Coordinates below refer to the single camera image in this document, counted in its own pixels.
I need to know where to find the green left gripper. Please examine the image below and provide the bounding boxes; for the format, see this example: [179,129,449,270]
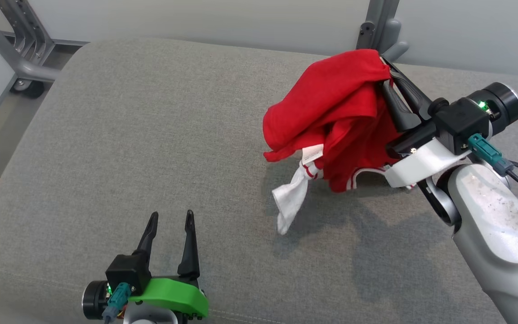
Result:
[129,210,210,321]

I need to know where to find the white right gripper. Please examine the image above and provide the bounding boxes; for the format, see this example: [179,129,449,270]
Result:
[380,56,472,189]

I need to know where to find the red white t-shirt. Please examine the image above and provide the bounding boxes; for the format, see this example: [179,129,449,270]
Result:
[262,49,404,236]

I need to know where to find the grey fabric sofa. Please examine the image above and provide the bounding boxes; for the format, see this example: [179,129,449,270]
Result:
[0,37,518,324]

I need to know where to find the grey metal wheeled frame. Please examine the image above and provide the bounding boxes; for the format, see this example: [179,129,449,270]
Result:
[0,0,89,100]

